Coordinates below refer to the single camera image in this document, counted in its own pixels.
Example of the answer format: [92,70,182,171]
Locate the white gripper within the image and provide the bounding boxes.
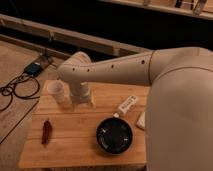
[69,82,95,109]

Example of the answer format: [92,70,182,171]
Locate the black ceramic bowl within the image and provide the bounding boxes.
[96,117,133,154]

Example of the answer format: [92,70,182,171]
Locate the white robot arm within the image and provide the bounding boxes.
[58,47,213,171]

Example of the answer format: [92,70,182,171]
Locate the white plastic cup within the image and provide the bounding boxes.
[47,80,70,107]

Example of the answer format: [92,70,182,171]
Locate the white rectangular box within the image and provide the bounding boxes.
[117,95,138,116]

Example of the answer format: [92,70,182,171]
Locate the black power adapter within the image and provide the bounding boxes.
[24,62,43,76]

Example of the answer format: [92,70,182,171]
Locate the white object at table edge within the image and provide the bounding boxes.
[136,112,145,130]

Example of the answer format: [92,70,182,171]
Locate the wooden rail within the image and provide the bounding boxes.
[0,14,148,56]

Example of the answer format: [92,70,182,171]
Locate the black floor cable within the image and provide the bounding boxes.
[0,54,54,113]

